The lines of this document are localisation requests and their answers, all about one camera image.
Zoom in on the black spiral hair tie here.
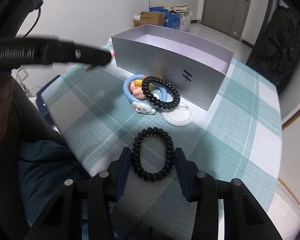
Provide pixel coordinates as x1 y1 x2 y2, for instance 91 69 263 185
131 126 175 182
141 76 181 110

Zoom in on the blue cartoon bracelet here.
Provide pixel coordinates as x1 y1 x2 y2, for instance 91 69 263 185
122 74 168 116

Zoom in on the blue Jordan shoe box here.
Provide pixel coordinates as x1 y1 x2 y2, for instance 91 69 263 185
36 75 60 126

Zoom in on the teal plaid tablecloth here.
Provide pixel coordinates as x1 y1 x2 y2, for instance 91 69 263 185
42 60 282 239

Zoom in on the brown cardboard box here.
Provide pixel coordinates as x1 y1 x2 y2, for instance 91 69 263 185
133 11 165 28

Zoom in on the blue cardboard box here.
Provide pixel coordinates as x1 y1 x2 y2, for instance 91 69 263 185
149 7 180 30

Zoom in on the beige tote bag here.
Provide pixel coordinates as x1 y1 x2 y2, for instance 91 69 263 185
167 4 193 32

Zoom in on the grey open gift box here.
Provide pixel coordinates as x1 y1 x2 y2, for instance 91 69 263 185
111 24 234 111

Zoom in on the black backpack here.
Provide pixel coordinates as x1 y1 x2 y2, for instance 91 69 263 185
246 6 300 94

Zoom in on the grey door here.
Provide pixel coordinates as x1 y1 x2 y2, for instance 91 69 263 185
201 0 251 40

